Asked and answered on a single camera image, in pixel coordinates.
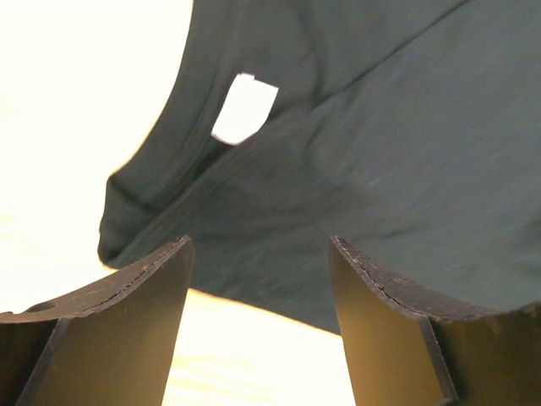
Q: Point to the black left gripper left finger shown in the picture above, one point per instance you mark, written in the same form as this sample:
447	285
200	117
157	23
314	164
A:
110	342

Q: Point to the black t shirt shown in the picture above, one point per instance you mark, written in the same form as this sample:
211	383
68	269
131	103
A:
409	128

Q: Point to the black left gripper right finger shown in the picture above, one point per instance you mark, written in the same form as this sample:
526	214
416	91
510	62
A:
406	344

